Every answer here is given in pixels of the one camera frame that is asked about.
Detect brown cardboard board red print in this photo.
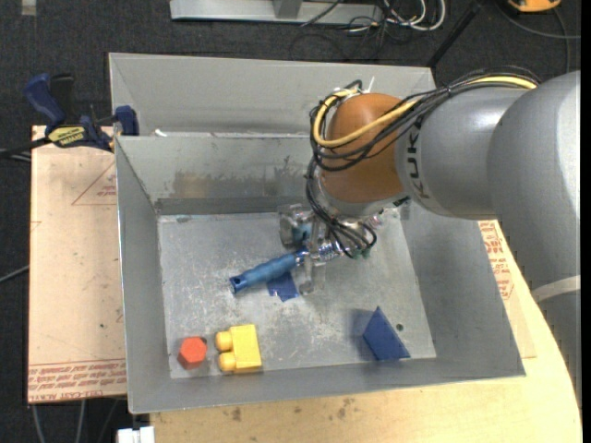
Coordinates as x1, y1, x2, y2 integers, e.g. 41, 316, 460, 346
27, 125, 537, 405

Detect yellow toy brick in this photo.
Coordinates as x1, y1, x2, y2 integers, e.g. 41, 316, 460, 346
214, 324, 264, 375

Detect orange-red hexagonal block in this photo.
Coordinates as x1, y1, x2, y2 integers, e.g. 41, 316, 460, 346
176, 336, 209, 371

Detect blue triangular block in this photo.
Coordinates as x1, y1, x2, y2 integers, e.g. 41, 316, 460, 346
361, 305, 412, 362

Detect grey metal bin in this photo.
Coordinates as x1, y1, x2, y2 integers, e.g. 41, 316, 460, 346
108, 52, 526, 414

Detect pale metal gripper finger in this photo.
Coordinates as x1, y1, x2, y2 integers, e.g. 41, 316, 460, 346
298, 246, 325, 295
278, 204, 309, 248

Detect blue-handled tool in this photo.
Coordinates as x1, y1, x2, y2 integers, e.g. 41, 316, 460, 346
229, 247, 311, 295

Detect blue tape piece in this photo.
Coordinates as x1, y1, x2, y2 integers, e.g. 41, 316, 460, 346
266, 270, 300, 303

